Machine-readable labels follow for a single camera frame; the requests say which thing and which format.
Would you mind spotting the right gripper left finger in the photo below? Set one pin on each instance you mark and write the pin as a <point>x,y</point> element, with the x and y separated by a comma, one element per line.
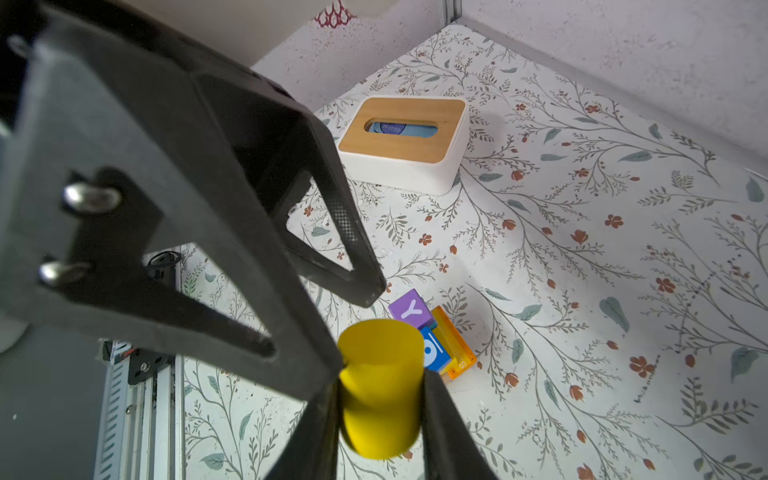
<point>154,191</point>

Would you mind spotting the white wooden-lid tissue box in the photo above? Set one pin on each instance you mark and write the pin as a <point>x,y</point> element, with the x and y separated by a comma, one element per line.
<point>412,143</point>

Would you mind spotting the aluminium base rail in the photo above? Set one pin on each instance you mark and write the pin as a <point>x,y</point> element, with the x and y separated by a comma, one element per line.
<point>141,425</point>

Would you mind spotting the small yellow wooden block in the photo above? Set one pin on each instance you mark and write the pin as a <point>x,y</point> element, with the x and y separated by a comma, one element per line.
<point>381,387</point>

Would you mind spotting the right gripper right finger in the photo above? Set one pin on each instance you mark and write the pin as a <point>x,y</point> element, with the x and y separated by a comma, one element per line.
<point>449,450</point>

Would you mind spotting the blue number nine cube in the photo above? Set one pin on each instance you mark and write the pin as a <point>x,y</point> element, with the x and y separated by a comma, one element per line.
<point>435,356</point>

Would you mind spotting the purple letter Y cube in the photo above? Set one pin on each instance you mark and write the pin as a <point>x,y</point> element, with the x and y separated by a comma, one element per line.
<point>411,308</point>

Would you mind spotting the orange wooden cylinder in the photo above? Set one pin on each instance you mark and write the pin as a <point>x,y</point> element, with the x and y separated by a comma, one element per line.
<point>462,357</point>

